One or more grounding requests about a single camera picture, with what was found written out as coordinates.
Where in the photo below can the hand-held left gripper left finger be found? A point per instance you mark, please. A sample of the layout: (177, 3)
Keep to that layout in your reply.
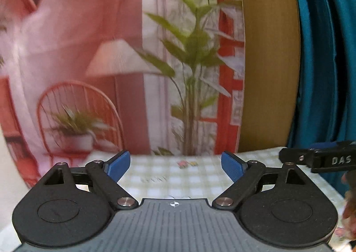
(120, 166)

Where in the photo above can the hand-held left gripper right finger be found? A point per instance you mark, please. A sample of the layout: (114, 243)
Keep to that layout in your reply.
(230, 166)

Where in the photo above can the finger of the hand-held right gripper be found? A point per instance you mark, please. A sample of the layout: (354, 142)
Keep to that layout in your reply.
(294, 155)
(324, 145)

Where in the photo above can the person's right hand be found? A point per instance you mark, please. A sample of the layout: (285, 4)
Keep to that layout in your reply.
(351, 207)

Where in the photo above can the green checked rabbit tablecloth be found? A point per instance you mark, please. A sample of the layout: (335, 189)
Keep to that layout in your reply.
(172, 179)

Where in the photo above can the teal curtain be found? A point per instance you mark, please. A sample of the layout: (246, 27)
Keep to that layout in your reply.
(328, 46)

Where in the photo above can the yellow wooden board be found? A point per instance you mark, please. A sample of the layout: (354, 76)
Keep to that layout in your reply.
(267, 60)

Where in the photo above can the printed wall backdrop cloth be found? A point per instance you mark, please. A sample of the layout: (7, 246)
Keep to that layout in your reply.
(97, 60)

